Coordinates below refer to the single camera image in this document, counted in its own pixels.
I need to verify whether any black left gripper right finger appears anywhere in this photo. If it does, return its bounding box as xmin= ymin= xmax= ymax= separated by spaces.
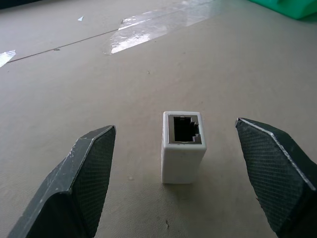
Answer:
xmin=235 ymin=118 xmax=317 ymax=238

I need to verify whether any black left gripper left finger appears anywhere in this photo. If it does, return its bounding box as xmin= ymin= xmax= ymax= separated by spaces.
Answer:
xmin=7 ymin=125 xmax=116 ymax=238

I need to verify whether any white RJ45 coupler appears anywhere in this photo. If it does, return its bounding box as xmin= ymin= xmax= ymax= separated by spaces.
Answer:
xmin=161 ymin=111 xmax=207 ymax=184

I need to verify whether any green plastic bin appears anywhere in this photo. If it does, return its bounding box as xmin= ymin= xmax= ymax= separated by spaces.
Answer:
xmin=247 ymin=0 xmax=317 ymax=20

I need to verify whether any clear tape strip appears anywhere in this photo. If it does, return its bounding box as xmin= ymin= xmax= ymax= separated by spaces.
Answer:
xmin=103 ymin=0 xmax=223 ymax=56
xmin=0 ymin=50 xmax=17 ymax=68

